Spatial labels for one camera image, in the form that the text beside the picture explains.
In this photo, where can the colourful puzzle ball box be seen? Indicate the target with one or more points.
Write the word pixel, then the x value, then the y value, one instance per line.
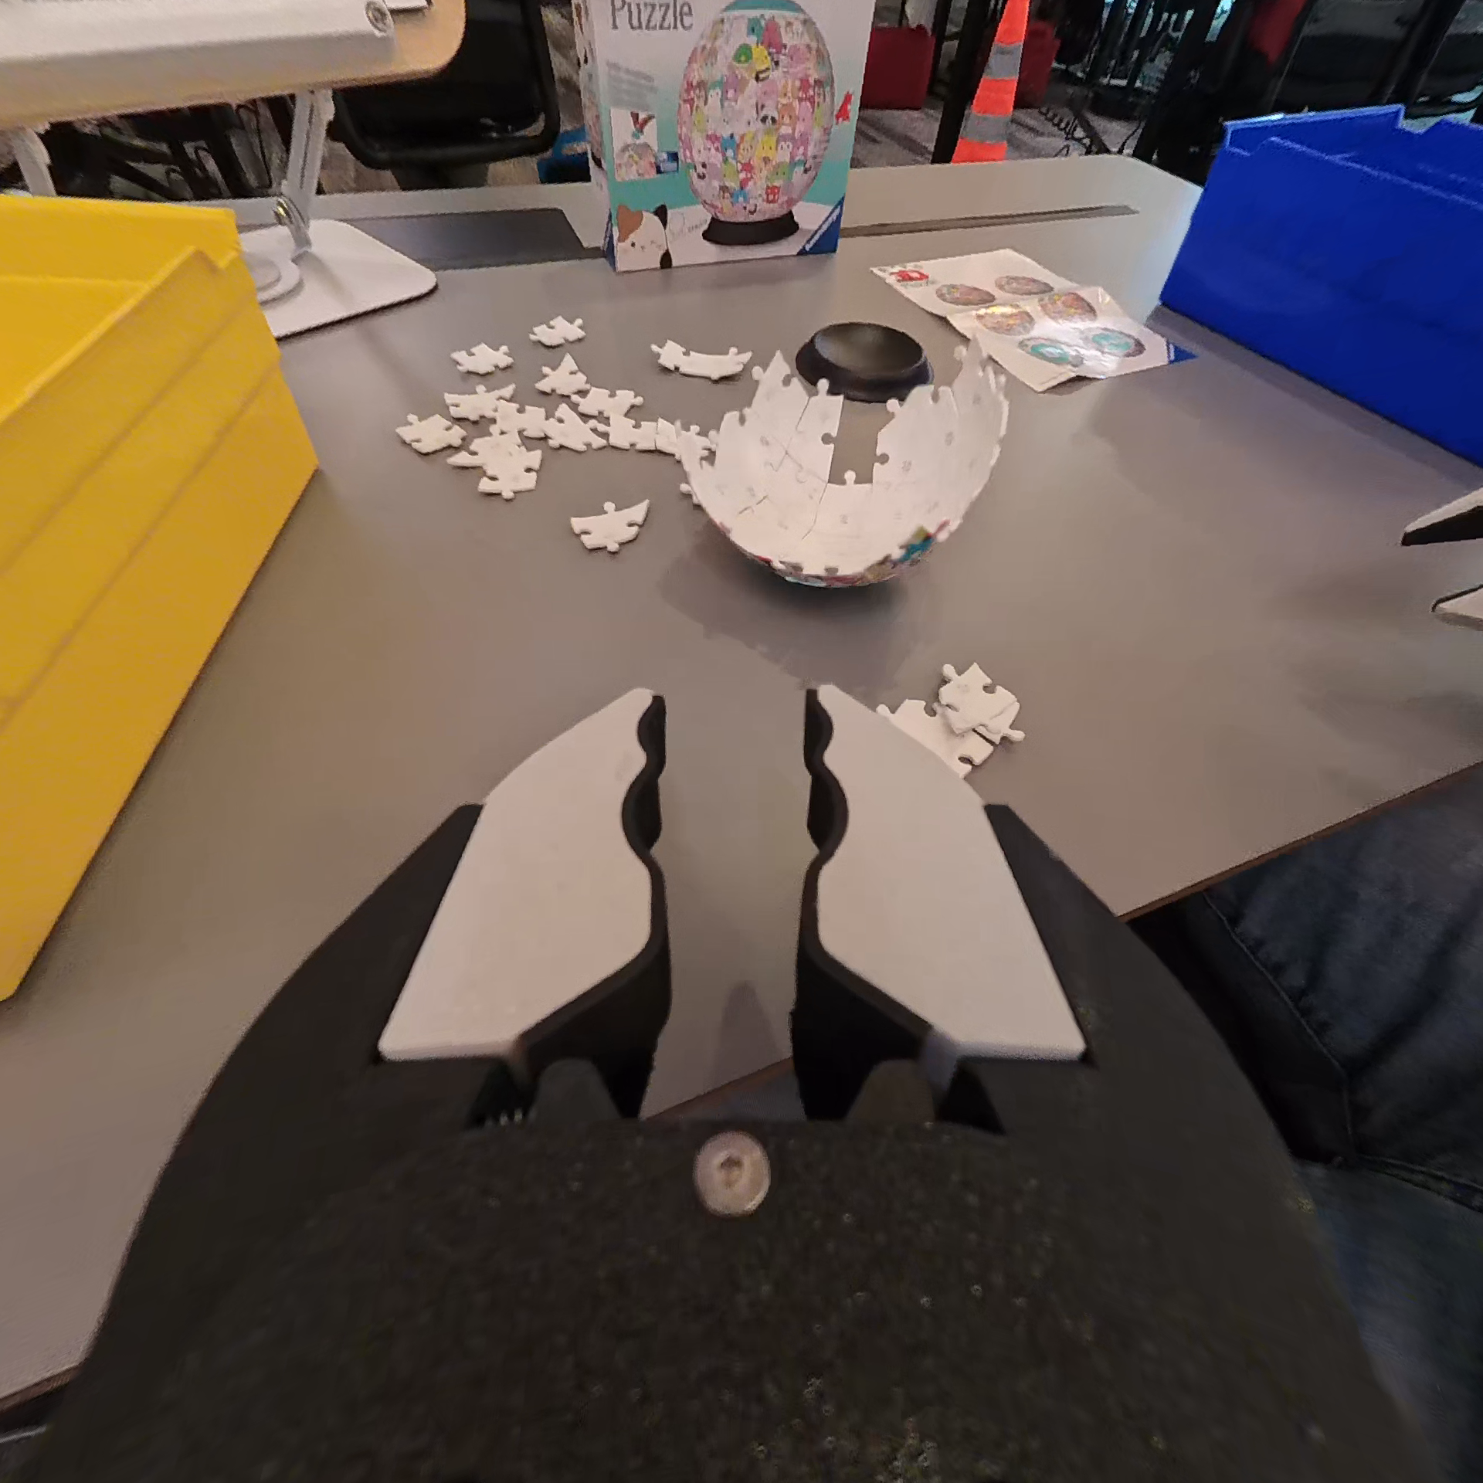
pixel 729 139

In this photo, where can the black round ball stand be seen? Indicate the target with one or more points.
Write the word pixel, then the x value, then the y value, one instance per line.
pixel 863 358

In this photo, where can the red bag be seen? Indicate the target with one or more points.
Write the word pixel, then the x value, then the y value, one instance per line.
pixel 896 68
pixel 1036 63

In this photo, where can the black office chair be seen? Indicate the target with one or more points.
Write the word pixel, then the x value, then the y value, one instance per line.
pixel 451 81

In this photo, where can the wooden clipboard printed sheet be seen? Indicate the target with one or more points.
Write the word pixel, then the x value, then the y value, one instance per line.
pixel 208 45

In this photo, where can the yellow plastic bin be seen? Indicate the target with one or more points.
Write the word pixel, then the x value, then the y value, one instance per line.
pixel 127 556

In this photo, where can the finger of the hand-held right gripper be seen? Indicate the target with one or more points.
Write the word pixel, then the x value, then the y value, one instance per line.
pixel 1461 607
pixel 1453 520

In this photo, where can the printed puzzle instruction sheet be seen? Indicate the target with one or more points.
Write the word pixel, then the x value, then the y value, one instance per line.
pixel 1031 312

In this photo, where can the orange traffic cone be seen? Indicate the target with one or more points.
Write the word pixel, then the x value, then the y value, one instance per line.
pixel 995 81

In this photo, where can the person's blue jeans leg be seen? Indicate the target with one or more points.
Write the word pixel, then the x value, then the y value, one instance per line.
pixel 1366 1041

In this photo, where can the white clipboard stand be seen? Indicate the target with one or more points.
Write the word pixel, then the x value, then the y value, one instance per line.
pixel 347 271

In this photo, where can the scatter of white puzzle pieces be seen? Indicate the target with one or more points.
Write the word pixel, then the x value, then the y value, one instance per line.
pixel 520 429

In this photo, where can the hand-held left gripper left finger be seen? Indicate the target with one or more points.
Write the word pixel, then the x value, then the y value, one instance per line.
pixel 533 914

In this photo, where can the white jigsaw puzzle piece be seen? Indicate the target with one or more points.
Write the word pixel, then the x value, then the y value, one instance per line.
pixel 978 700

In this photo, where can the blue plastic bin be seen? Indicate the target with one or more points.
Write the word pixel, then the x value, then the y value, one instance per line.
pixel 1331 266

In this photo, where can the partly built puzzle ball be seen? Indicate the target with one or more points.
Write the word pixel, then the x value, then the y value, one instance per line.
pixel 845 485

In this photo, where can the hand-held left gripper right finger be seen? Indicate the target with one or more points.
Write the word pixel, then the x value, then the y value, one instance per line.
pixel 937 914

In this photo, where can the joined white puzzle pieces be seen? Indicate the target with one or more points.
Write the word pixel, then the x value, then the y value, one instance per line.
pixel 926 736

